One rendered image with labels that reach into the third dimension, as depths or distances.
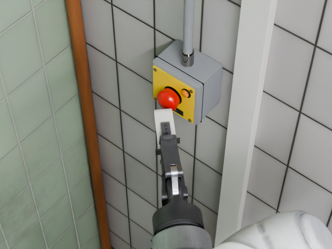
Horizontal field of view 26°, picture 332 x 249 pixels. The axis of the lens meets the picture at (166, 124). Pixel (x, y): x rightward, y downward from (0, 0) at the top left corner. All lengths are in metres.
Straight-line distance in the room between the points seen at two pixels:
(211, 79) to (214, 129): 0.18
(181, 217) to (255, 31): 0.29
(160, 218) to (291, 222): 0.26
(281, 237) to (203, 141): 0.58
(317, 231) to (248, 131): 0.42
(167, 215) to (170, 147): 0.11
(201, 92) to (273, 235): 0.40
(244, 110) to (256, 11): 0.23
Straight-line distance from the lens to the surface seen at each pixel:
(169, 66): 1.19
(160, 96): 1.20
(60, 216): 1.83
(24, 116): 1.47
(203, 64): 1.20
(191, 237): 1.01
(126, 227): 1.96
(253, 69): 1.13
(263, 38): 1.08
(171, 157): 1.08
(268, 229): 0.86
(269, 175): 1.34
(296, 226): 0.85
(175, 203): 1.05
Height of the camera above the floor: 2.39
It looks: 52 degrees down
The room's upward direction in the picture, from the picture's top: straight up
